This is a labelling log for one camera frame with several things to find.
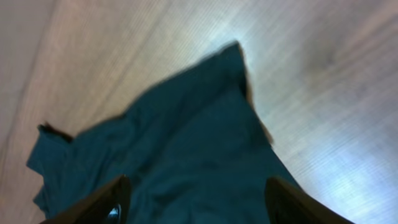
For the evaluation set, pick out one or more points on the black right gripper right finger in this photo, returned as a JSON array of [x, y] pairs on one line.
[[288, 204]]

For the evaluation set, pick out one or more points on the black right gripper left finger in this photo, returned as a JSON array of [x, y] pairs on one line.
[[109, 204]]

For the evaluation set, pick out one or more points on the black t-shirt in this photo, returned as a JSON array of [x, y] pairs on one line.
[[192, 147]]

